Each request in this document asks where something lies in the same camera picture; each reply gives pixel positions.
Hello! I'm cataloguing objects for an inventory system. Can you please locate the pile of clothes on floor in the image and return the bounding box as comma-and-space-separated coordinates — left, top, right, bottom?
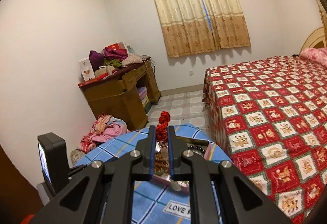
70, 112, 131, 163

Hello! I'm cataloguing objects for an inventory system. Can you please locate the small beige box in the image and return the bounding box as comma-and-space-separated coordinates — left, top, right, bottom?
95, 66, 114, 77

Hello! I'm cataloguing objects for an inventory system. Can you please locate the flat red box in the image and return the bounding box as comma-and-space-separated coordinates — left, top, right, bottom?
78, 73, 109, 87

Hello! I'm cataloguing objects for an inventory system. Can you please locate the stack of folded cloths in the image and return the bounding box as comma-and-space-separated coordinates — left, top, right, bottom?
137, 87, 150, 112

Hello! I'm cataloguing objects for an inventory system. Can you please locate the white cardboard box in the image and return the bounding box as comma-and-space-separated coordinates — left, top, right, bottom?
78, 58, 95, 81

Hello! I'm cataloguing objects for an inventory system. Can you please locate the wide beige patterned curtain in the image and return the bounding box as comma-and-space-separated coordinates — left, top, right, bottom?
144, 0, 251, 58

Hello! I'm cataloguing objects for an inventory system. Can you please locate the brown wooden desk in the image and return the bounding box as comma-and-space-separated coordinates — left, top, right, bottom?
78, 62, 161, 130

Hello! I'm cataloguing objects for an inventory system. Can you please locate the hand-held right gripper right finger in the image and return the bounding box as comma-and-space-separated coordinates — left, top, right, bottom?
167, 125, 293, 224

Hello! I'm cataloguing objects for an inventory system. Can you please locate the cream wooden headboard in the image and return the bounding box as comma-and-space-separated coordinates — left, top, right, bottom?
300, 0, 327, 54

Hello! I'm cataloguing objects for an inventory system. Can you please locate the pile of clothes on desk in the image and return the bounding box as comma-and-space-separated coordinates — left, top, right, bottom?
89, 44, 142, 71

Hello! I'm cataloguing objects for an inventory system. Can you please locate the bed with red patterned bedspread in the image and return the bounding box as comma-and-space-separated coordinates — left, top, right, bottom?
203, 54, 327, 224

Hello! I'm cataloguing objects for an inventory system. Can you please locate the brown wooden bead necklace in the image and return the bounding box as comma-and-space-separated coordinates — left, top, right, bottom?
155, 152, 169, 171

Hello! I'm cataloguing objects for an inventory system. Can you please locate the red knotted cord tassel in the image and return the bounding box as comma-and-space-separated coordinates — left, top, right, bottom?
156, 111, 171, 143

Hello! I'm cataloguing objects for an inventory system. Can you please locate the blue plaid tablecloth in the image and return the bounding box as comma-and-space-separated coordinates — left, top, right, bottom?
74, 124, 232, 224

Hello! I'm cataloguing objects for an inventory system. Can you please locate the pink pillow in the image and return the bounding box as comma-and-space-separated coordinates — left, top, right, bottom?
299, 47, 327, 67

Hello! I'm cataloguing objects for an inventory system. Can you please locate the pink tin box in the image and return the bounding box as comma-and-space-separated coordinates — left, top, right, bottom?
153, 137, 212, 194

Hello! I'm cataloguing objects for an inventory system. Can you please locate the person's left forearm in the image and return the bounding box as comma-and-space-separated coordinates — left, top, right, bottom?
20, 213, 36, 224

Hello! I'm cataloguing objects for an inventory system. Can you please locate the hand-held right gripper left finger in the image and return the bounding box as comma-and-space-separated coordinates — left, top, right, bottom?
28, 125, 157, 224

